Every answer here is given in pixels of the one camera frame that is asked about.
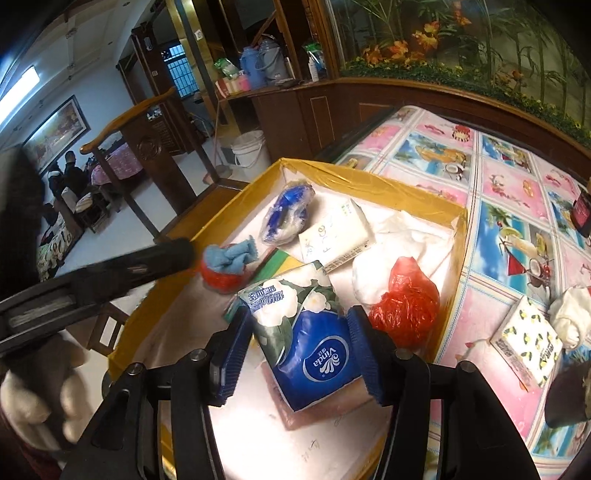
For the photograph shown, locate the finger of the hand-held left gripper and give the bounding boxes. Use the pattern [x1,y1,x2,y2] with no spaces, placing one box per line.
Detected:
[60,237,197,298]

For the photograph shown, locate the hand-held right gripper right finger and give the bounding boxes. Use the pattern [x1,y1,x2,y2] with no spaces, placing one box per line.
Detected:
[346,305,541,480]

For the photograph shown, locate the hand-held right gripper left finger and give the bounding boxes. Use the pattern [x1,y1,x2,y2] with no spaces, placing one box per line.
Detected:
[60,305,252,480]

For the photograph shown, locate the blue and white tissue pack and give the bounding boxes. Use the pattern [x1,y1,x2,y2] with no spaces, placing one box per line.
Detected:
[238,260,377,413]

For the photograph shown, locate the pink packet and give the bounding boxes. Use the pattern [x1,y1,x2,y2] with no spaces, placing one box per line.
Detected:
[261,360,393,432]

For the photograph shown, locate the blue cloth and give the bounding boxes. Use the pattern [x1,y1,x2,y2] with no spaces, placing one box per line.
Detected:
[203,235,259,278]

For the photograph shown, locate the gold-edged white box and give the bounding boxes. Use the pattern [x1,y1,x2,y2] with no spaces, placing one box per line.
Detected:
[108,157,469,480]

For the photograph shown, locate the red green yellow striped sponge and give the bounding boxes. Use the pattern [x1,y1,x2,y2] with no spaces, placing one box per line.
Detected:
[223,247,306,324]

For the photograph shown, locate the pale print white tissue pack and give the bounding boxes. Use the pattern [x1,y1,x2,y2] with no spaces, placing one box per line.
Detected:
[298,198,376,273]

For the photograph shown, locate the blue and clear plastic bag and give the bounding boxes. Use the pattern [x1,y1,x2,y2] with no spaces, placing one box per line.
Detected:
[259,179,317,245]

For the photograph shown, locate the person's left hand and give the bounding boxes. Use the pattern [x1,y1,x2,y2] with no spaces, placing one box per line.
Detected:
[0,335,93,450]

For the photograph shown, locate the wooden stool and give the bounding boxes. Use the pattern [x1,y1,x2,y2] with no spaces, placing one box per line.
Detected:
[85,302,132,356]

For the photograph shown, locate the large red plastic bag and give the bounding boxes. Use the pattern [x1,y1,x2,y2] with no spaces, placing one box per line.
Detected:
[368,256,440,349]

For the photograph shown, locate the floral cushioned chair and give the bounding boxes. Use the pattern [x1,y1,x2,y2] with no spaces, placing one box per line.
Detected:
[37,217,79,282]

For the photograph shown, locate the table with pink cloth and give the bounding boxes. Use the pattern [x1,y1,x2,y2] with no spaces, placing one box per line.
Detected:
[90,141,144,185]

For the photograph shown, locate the wooden chair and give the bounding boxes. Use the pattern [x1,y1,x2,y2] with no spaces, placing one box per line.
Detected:
[81,87,250,241]

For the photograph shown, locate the white plastic bag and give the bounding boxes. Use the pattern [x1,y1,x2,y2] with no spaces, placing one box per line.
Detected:
[352,210,455,308]

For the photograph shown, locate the white bucket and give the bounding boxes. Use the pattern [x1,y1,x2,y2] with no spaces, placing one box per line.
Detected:
[229,130,272,182]

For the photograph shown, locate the lemon print tissue pack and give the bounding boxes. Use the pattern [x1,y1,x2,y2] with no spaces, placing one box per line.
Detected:
[489,295,564,388]

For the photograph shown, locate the barred window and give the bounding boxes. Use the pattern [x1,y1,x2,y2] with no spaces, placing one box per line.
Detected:
[161,41,197,100]

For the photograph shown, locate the pink box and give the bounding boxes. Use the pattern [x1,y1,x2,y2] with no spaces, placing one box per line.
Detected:
[216,74,251,95]

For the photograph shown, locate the dark wooden cabinet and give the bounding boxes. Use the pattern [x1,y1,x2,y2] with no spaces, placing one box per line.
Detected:
[217,76,591,162]

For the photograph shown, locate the white cloth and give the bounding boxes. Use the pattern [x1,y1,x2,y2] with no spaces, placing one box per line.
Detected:
[547,285,591,350]

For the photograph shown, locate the green packet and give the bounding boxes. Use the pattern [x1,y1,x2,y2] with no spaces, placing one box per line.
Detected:
[213,58,241,79]
[302,41,326,70]

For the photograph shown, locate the black round container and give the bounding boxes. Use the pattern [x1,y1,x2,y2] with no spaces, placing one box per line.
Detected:
[544,357,591,430]

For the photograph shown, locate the ceiling light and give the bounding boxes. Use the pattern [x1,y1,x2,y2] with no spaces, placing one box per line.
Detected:
[0,65,40,125]

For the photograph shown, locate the printed tablecloth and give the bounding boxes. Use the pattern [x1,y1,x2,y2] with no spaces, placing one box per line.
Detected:
[332,105,591,480]

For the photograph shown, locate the blue thermos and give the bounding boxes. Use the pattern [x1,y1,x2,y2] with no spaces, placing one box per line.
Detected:
[239,45,267,90]

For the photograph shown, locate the grey thermos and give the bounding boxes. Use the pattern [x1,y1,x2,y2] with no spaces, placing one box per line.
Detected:
[257,34,296,86]

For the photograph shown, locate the dark red bottle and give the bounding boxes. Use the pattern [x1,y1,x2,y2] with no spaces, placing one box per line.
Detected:
[570,178,591,238]

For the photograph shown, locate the glass case with artificial plants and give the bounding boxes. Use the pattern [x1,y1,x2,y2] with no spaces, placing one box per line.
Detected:
[323,0,591,148]

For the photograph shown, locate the framed wall picture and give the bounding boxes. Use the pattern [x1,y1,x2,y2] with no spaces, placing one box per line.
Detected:
[22,95,92,174]

